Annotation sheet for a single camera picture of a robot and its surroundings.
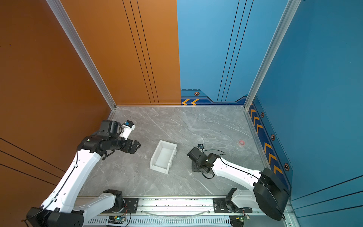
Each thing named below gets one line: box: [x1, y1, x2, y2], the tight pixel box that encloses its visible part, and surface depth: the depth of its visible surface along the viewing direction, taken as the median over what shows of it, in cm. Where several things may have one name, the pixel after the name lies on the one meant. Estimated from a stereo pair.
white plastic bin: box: [149, 139, 178, 175], surface depth 89 cm
